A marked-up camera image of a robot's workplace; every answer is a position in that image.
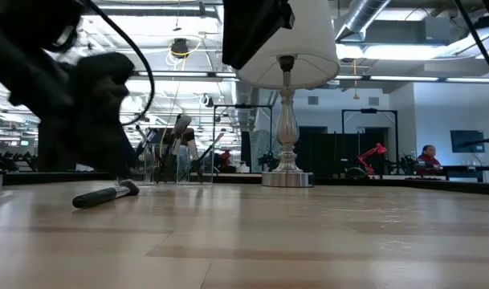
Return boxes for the thin black hanging cable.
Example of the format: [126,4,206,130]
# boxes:
[452,0,489,84]

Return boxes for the angled black makeup brush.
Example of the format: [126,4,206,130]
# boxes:
[182,127,205,182]

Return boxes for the black ceiling device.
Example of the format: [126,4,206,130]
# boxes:
[170,37,190,59]

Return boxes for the black aluminium rig frame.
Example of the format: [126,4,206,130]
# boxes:
[0,170,489,197]

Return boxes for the black left camera cable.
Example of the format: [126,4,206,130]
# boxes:
[82,0,156,128]

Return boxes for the person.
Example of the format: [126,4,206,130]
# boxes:
[415,144,444,174]

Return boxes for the silver ventilation duct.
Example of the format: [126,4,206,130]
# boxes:
[334,0,393,42]

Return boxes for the dark background desk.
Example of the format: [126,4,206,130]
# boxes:
[404,163,489,184]

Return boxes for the red desk lamp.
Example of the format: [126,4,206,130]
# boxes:
[344,142,389,180]

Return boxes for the clear acrylic brush holder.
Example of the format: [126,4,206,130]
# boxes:
[142,144,216,185]

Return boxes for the black background gantry frame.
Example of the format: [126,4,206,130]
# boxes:
[340,107,399,176]
[212,103,274,174]

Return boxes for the black partition panel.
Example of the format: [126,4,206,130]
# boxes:
[295,126,389,176]

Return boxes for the wall-mounted dark screen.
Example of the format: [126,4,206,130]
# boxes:
[450,129,487,154]

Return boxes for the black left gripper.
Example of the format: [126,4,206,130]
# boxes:
[0,23,138,180]

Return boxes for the black silver-ferrule makeup brush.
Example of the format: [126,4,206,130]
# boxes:
[132,127,161,161]

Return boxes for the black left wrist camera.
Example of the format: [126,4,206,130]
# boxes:
[72,51,136,122]

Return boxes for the round black powder brush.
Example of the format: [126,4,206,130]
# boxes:
[71,179,141,210]

